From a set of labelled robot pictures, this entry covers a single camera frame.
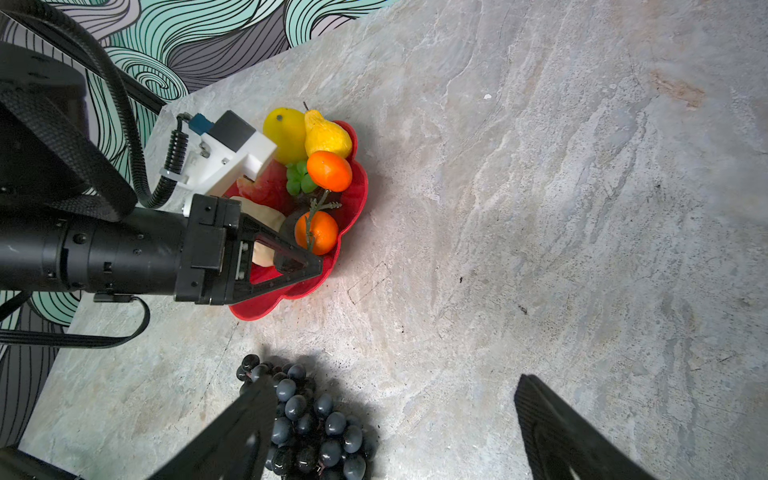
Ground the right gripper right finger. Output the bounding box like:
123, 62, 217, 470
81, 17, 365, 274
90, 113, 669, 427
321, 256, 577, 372
514, 374, 653, 480

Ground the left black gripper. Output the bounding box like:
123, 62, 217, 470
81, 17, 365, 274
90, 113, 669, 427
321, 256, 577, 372
174, 194, 324, 306

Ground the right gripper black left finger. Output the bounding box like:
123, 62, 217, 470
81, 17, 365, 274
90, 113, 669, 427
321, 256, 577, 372
151, 376, 277, 480

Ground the cream fake pear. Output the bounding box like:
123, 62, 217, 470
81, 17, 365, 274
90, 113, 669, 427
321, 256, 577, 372
230, 195, 287, 269

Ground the small orange fake tangerine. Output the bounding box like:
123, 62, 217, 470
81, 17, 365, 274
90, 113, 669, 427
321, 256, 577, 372
294, 211, 339, 256

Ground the dark fake grape bunch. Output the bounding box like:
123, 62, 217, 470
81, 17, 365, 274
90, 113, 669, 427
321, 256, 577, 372
236, 353, 375, 479

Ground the dark maroon fake fruit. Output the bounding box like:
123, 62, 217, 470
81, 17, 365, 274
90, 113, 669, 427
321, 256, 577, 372
286, 160, 318, 197

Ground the red fake apple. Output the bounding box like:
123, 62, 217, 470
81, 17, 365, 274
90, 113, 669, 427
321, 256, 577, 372
236, 160, 294, 216

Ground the red flower-shaped fruit bowl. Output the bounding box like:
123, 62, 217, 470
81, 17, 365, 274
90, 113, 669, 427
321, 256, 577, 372
221, 119, 370, 323

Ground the large yellow fake lemon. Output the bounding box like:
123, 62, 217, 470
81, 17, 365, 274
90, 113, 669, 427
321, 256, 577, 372
263, 108, 308, 165

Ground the small yellow fake lemon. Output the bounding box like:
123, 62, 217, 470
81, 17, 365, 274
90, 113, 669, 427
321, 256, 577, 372
304, 110, 353, 158

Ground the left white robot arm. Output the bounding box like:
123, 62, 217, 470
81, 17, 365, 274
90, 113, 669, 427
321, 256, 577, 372
1, 43, 323, 305

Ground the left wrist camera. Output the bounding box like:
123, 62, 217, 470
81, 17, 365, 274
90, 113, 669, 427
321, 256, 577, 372
160, 110, 277, 215

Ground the left black cable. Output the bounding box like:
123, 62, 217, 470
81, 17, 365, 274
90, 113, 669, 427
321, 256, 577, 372
0, 0, 191, 210

